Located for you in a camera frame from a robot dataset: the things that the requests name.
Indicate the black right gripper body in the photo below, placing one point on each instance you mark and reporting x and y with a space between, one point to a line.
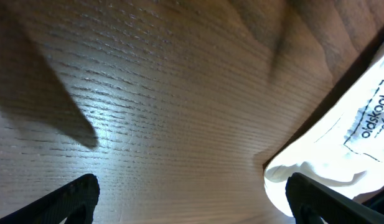
376 203

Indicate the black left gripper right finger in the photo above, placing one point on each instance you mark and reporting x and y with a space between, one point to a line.
312 202

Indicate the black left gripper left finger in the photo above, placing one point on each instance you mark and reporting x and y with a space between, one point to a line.
74 202

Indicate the white t-shirt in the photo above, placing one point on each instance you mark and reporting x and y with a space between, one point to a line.
344 150

